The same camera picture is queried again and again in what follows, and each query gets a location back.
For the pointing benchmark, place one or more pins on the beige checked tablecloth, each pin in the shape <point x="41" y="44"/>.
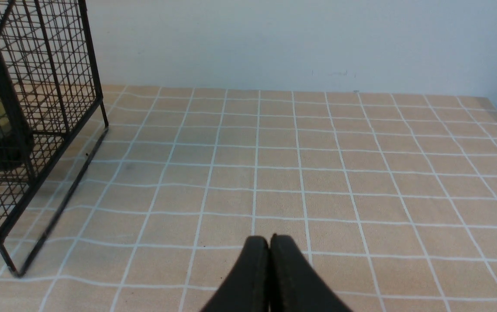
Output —
<point x="392" y="198"/>

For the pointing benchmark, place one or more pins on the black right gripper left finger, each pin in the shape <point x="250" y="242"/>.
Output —
<point x="245" y="289"/>

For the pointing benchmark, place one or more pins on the black wire mesh shelf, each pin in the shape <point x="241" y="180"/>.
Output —
<point x="50" y="88"/>

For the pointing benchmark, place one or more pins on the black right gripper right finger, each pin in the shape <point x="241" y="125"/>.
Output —
<point x="295" y="285"/>

